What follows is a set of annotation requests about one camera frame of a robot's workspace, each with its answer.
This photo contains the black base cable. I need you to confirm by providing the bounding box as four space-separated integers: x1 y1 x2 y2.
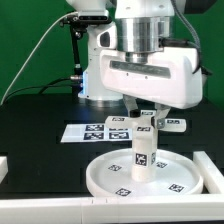
3 77 84 104

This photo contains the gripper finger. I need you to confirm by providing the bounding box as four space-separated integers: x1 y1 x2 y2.
123 95 140 118
154 103 171 129

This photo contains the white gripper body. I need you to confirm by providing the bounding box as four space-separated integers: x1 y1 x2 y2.
100 47 203 109

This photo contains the white cross-shaped table base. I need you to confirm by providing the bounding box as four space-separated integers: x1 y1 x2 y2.
105 110 187 133

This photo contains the white left fence rail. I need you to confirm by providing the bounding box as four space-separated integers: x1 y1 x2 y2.
0 156 8 184

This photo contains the white right fence rail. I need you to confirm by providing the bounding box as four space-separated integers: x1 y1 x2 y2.
193 151 224 195

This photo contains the white marker sheet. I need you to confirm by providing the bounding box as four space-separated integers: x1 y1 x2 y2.
61 123 132 143

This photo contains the white front fence rail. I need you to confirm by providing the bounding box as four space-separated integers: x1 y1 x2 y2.
0 194 224 224

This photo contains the white fence rail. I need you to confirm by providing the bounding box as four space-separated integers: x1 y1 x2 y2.
0 156 8 184
0 194 224 224
193 151 224 195

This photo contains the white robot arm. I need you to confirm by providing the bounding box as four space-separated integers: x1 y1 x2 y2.
66 0 216 129

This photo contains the white round table top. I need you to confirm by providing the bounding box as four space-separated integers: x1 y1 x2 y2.
86 148 203 197

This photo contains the black camera on stand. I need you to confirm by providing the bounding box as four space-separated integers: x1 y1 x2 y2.
61 9 111 81

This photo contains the grey camera cable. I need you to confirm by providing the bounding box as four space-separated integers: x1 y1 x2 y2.
0 12 79 107

